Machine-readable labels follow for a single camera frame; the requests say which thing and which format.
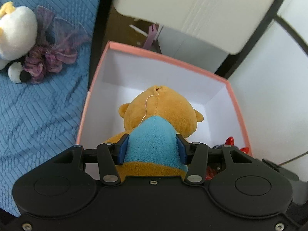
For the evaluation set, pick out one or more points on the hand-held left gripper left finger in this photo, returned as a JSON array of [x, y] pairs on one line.
[[122, 149]]

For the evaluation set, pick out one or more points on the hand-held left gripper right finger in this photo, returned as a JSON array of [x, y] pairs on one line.
[[181, 149]]

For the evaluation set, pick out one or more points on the orange teddy bear blue shirt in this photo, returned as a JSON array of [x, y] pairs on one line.
[[156, 105]]

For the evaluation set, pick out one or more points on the pink cardboard box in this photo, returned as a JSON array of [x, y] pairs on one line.
[[168, 77]]

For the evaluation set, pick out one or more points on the white duck plush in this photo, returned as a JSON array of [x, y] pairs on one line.
[[16, 33]]

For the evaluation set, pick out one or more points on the red toy car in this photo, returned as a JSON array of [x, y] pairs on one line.
[[230, 140]]

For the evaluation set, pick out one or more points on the blue textured blanket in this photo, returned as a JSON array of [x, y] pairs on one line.
[[43, 125]]

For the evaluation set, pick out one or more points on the purple gift bag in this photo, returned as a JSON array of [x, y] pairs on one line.
[[151, 38]]

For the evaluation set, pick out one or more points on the black metal bar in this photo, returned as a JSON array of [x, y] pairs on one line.
[[292, 32]]

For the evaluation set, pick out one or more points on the white chair with black frame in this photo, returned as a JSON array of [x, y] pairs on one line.
[[192, 4]]

